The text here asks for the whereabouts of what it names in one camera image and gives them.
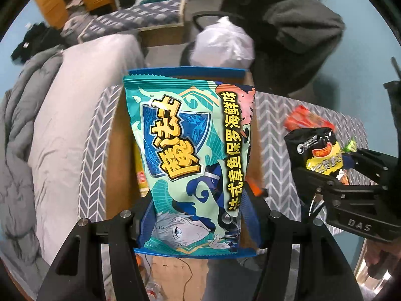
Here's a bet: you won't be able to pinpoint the black cable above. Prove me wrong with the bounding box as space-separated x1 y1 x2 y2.
175 257 201 301

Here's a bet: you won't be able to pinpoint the orange floor item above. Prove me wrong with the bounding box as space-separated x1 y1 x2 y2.
135 254 148 278

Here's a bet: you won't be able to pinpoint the person's right hand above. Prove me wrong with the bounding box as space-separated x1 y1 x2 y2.
365 241 390 267

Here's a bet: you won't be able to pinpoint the yellow snack bar packet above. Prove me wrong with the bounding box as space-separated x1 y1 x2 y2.
134 144 151 199

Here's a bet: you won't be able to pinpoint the bed with grey sheet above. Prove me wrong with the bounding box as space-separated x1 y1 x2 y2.
27 33 146 265

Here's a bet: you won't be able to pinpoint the white plastic bag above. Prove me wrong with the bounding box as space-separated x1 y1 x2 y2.
189 16 255 69

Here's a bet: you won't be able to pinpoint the teal snack packet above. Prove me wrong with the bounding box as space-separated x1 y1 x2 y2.
123 66 256 259

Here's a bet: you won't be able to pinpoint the large red-orange snack packet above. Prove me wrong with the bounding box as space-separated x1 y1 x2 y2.
284 106 336 131

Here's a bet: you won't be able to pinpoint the grey fleece jacket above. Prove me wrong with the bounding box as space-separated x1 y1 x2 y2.
263 0 345 65

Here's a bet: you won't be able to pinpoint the black snack packet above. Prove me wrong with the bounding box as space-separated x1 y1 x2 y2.
283 127 345 181

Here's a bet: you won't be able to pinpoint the grey comforter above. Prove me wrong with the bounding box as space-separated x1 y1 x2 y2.
0 45 66 276

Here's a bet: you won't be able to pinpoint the black office chair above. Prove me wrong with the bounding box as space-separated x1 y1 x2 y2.
180 0 345 98

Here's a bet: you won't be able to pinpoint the person's grey pants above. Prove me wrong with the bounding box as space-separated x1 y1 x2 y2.
207 254 301 301

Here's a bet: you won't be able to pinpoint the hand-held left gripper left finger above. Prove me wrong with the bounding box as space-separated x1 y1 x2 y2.
36 204 155 301

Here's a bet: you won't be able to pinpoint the grey herringbone tablecloth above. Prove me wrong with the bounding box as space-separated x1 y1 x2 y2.
78 85 370 251

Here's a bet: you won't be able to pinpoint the blue-rimmed cardboard box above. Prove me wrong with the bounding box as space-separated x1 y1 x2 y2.
105 66 267 258

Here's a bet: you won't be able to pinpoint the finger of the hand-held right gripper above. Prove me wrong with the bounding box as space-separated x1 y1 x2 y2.
291 166 342 207
343 148 392 182

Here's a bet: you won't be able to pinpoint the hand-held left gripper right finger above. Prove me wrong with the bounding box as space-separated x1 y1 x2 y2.
240 182 365 301

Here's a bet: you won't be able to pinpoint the wooden bed frame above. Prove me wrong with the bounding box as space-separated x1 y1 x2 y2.
138 0 191 49

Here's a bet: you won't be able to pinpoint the pile of black clothes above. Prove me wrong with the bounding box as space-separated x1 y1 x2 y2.
11 22 66 65

